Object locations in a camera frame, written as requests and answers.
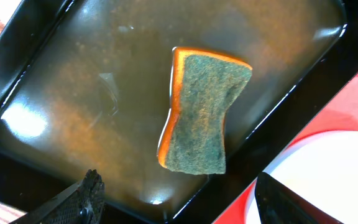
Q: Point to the red plastic tray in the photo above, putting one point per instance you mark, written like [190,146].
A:
[340,114]

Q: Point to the white plate with long stain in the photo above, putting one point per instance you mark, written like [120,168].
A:
[323,169]

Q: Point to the black water tray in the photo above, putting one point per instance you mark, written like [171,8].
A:
[85,85]

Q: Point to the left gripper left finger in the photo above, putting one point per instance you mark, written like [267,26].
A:
[81,203]

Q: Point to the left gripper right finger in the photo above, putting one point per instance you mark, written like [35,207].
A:
[276,204]

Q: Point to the green orange sponge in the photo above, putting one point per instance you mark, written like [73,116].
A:
[203,86]

